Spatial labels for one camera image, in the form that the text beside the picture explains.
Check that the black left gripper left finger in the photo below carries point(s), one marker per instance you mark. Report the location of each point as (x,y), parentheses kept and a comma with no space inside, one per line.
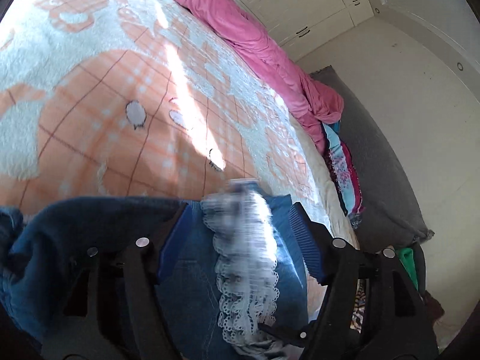
(122,318)

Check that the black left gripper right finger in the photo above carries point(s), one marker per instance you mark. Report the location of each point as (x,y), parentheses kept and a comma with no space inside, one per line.
(371,309)

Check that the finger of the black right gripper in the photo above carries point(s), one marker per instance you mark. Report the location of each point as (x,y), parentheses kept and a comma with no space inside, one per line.
(288,336)

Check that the blue denim pants lace hem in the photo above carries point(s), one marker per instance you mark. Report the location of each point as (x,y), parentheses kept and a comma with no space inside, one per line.
(237,266)

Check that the beige bed sheet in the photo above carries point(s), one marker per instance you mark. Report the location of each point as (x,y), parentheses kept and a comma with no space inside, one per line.
(339,224)

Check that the grey padded headboard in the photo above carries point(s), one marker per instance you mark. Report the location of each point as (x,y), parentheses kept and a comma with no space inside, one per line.
(391,214)

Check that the orange white plaid blanket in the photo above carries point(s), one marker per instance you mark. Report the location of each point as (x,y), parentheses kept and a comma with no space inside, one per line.
(137,97)

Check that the white built-in wardrobe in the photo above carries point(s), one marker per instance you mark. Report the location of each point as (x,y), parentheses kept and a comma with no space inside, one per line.
(301,26)

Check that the pink duvet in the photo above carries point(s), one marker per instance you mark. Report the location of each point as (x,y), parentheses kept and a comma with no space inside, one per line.
(312,103)

